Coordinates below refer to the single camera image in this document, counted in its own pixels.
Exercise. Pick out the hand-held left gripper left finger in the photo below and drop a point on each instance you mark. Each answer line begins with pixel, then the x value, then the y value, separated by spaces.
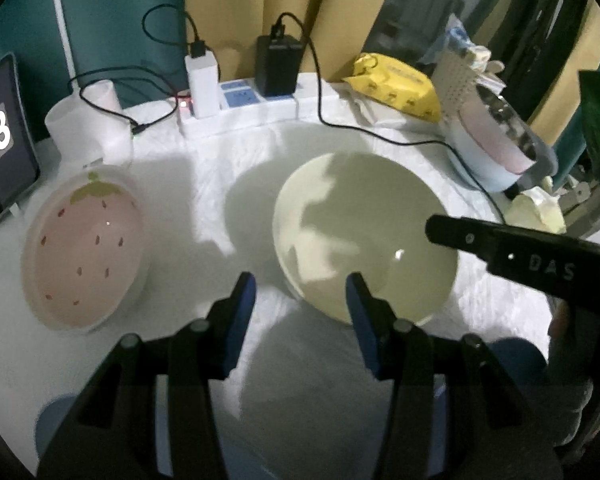
pixel 242 320

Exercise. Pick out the cream bowl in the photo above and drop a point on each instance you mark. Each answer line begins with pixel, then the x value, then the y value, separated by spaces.
pixel 360 210

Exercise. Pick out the grey cloth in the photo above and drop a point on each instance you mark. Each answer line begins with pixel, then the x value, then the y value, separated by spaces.
pixel 545 155

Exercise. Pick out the white charger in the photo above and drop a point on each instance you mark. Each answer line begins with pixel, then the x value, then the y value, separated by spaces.
pixel 202 85

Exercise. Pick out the tablet with clock display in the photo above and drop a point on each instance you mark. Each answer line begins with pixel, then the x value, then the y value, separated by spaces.
pixel 0 145

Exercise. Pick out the white perforated basket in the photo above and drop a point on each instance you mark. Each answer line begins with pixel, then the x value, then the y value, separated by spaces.
pixel 455 85

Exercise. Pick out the teal curtain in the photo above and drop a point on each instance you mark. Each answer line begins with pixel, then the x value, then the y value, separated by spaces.
pixel 105 10

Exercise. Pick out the white textured tablecloth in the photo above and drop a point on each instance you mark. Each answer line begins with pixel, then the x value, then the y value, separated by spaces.
pixel 205 210

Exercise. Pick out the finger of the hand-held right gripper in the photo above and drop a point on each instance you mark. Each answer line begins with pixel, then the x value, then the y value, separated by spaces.
pixel 455 235

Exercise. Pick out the yellow wipes pack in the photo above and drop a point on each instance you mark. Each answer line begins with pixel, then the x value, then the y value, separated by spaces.
pixel 395 87

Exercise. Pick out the yellow curtain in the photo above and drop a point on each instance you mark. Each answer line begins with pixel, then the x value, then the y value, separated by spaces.
pixel 330 0

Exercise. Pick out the blue plate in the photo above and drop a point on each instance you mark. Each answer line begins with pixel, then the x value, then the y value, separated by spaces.
pixel 55 425

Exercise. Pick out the light blue bowl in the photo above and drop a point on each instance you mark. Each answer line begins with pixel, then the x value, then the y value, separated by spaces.
pixel 480 170

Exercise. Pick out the dark grey chair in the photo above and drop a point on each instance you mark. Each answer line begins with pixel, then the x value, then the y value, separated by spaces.
pixel 420 10

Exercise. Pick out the white desk lamp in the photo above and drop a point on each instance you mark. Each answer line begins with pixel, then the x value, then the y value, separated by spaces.
pixel 70 135

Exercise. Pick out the white power strip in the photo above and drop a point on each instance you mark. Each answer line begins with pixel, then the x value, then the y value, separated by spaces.
pixel 260 110

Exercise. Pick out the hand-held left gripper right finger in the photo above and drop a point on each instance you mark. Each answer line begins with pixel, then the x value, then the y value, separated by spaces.
pixel 360 320

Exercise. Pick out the crumpled yellow tissue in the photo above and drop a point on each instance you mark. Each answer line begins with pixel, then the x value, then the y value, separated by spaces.
pixel 537 210

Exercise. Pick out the light blue snack bag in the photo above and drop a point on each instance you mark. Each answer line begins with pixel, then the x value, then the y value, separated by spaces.
pixel 467 40

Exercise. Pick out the pink steel-lined bowl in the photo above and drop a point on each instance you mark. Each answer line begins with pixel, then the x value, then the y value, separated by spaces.
pixel 495 135

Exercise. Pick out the person's right forearm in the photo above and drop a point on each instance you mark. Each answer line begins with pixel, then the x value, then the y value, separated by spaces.
pixel 570 395

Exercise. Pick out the black charger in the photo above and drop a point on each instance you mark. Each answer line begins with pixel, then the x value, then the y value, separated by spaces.
pixel 277 65

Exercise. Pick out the pink strawberry print bowl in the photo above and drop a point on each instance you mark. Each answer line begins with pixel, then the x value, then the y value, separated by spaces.
pixel 85 250

